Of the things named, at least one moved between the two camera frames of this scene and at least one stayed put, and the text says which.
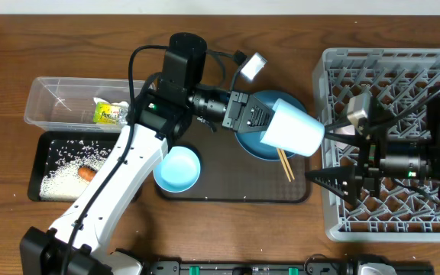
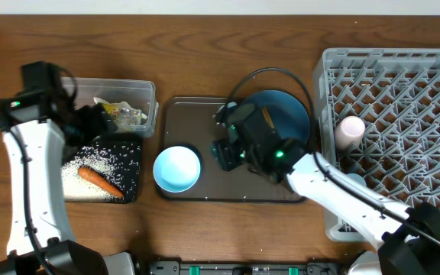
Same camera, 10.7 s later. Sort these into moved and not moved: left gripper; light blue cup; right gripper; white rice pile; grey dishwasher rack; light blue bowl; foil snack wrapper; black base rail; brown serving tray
Moved: light blue cup; left gripper; right gripper
Not moved: grey dishwasher rack; foil snack wrapper; white rice pile; light blue bowl; brown serving tray; black base rail
